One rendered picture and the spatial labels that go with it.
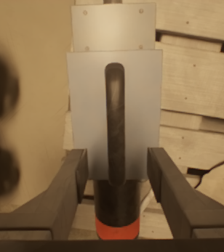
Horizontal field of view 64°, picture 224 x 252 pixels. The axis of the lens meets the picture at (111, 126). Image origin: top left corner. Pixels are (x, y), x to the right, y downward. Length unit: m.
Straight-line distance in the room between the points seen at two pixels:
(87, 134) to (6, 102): 0.42
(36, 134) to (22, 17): 0.35
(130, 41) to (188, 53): 0.18
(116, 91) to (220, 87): 0.33
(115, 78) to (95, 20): 0.14
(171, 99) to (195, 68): 0.09
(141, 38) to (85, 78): 0.12
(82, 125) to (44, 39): 0.38
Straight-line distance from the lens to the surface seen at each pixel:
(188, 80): 0.47
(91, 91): 0.28
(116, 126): 0.23
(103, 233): 0.43
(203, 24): 0.49
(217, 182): 0.56
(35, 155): 0.68
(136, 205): 0.40
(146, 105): 0.28
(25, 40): 0.64
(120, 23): 0.34
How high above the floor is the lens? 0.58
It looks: 76 degrees down
